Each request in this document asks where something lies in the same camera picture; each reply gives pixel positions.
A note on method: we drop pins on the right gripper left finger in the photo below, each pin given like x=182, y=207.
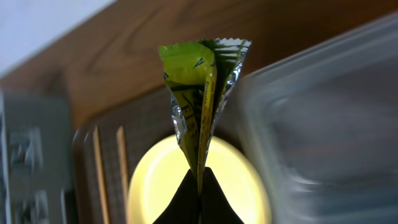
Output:
x=182, y=209

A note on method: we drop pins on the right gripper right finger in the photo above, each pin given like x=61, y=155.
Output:
x=215, y=208

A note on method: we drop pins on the wooden chopstick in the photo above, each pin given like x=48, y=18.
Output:
x=123, y=165
x=100, y=176

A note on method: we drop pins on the green snack wrapper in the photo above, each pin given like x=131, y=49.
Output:
x=200, y=75

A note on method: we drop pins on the clear plastic waste bin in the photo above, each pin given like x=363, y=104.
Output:
x=320, y=127

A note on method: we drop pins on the grey plastic dishwasher rack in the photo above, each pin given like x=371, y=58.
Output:
x=36, y=167

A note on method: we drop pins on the yellow round plate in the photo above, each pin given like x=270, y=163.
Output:
x=163, y=167

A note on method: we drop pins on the dark brown serving tray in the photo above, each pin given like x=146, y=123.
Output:
x=146, y=120

